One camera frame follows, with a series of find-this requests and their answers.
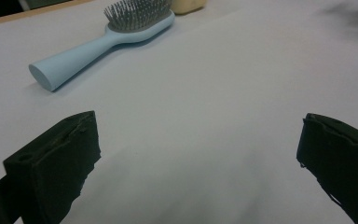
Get white table mat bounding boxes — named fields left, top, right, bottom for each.
left=0, top=0, right=358, bottom=224

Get light blue hairbrush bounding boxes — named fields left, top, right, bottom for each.
left=28, top=0, right=176, bottom=93

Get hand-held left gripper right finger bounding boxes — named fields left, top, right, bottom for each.
left=296, top=113, right=358, bottom=224

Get beige cup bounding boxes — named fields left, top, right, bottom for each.
left=171, top=0, right=208, bottom=16

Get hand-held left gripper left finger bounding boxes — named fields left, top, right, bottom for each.
left=2, top=110, right=102, bottom=224

